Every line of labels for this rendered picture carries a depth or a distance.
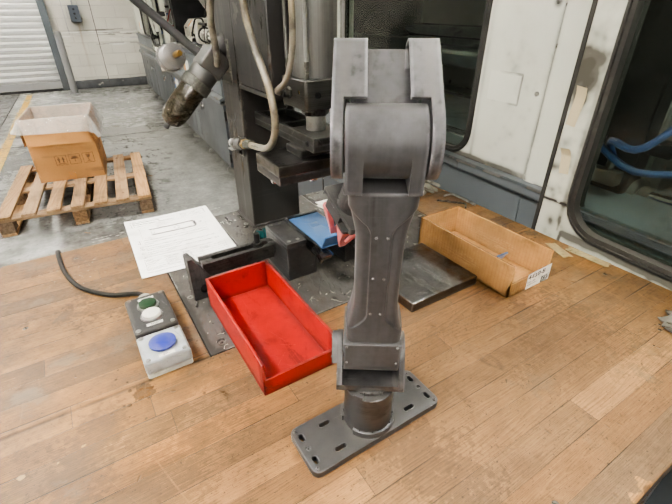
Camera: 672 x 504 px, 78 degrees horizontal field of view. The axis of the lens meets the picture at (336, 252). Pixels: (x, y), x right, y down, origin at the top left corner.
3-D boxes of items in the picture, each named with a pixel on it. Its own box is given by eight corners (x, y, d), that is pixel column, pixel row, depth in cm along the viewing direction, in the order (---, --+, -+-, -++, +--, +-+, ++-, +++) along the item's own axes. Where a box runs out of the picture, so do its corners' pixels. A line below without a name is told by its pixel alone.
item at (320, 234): (326, 252, 77) (326, 238, 76) (289, 221, 88) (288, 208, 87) (356, 242, 80) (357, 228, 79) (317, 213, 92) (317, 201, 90)
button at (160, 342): (153, 361, 62) (150, 352, 61) (148, 346, 65) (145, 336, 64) (180, 351, 64) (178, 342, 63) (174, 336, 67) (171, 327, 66)
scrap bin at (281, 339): (265, 396, 59) (261, 366, 56) (210, 304, 77) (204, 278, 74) (335, 363, 65) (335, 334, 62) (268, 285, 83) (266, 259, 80)
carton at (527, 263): (506, 302, 79) (515, 267, 75) (417, 247, 97) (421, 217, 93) (546, 281, 85) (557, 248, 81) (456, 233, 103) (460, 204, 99)
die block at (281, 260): (289, 281, 84) (286, 249, 80) (268, 259, 91) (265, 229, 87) (368, 254, 93) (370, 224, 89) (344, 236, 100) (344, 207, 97)
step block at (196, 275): (195, 301, 78) (186, 261, 74) (191, 293, 80) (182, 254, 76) (228, 290, 81) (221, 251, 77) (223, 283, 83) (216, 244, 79)
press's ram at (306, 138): (283, 204, 74) (269, 12, 59) (232, 163, 93) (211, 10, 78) (365, 184, 82) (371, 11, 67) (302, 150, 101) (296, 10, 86)
